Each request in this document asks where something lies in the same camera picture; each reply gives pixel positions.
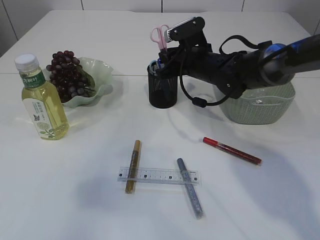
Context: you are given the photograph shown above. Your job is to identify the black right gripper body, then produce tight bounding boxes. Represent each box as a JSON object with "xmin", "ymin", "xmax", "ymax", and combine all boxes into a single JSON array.
[{"xmin": 156, "ymin": 46, "xmax": 218, "ymax": 83}]

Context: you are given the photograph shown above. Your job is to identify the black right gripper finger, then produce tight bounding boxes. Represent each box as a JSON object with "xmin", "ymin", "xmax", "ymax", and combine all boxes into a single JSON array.
[{"xmin": 158, "ymin": 51, "xmax": 173, "ymax": 64}]

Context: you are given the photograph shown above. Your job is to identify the blue safety scissors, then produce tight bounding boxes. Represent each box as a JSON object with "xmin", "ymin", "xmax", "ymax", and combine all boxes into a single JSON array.
[{"xmin": 148, "ymin": 58, "xmax": 165, "ymax": 76}]

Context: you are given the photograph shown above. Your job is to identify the pink purple safety scissors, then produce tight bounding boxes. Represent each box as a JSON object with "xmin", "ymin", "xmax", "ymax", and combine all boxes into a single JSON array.
[{"xmin": 149, "ymin": 24, "xmax": 169, "ymax": 51}]

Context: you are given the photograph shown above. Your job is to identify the clear plastic sheet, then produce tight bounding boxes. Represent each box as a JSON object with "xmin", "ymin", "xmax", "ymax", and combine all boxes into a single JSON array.
[{"xmin": 251, "ymin": 97, "xmax": 269, "ymax": 106}]

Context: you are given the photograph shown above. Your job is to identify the red marker pen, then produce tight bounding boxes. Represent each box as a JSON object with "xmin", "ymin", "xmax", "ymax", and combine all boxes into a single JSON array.
[{"xmin": 202, "ymin": 137, "xmax": 262, "ymax": 166}]

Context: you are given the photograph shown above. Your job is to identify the purple artificial grape bunch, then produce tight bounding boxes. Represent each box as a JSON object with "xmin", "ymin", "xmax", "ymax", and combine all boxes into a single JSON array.
[{"xmin": 45, "ymin": 50, "xmax": 96, "ymax": 103}]

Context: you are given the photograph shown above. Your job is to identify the clear plastic ruler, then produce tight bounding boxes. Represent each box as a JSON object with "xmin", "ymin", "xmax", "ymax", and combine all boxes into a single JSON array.
[{"xmin": 117, "ymin": 167, "xmax": 201, "ymax": 185}]

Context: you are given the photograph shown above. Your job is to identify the yellow tea drink bottle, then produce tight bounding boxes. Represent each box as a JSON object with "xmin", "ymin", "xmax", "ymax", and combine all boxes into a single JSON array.
[{"xmin": 14, "ymin": 53, "xmax": 69, "ymax": 141}]

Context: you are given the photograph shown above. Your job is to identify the silver glitter pen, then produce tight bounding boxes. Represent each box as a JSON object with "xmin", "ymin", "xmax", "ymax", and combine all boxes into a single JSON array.
[{"xmin": 177, "ymin": 158, "xmax": 204, "ymax": 220}]

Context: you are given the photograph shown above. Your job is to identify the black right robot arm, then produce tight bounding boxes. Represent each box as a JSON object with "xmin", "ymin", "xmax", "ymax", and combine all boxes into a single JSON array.
[{"xmin": 156, "ymin": 35, "xmax": 320, "ymax": 99}]

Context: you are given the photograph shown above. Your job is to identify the black mesh pen holder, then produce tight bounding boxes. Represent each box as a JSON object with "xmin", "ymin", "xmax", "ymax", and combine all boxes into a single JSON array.
[{"xmin": 147, "ymin": 67, "xmax": 178, "ymax": 109}]

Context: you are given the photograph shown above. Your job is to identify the green wavy glass plate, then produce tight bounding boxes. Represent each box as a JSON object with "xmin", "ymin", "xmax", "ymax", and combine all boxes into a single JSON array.
[{"xmin": 41, "ymin": 56, "xmax": 113, "ymax": 109}]

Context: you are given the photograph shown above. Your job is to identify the green plastic woven basket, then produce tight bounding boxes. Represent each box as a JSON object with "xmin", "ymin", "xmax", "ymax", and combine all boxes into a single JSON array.
[{"xmin": 219, "ymin": 82, "xmax": 296, "ymax": 125}]

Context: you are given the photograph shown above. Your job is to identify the gold glitter pen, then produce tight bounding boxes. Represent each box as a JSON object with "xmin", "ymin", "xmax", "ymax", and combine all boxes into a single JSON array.
[{"xmin": 125, "ymin": 140, "xmax": 141, "ymax": 194}]

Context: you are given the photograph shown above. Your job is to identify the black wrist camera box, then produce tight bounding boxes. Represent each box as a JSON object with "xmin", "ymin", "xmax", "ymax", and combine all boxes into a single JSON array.
[{"xmin": 163, "ymin": 16, "xmax": 207, "ymax": 46}]

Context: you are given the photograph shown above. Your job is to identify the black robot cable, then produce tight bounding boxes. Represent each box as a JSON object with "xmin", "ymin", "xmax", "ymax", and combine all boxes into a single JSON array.
[{"xmin": 178, "ymin": 34, "xmax": 261, "ymax": 108}]

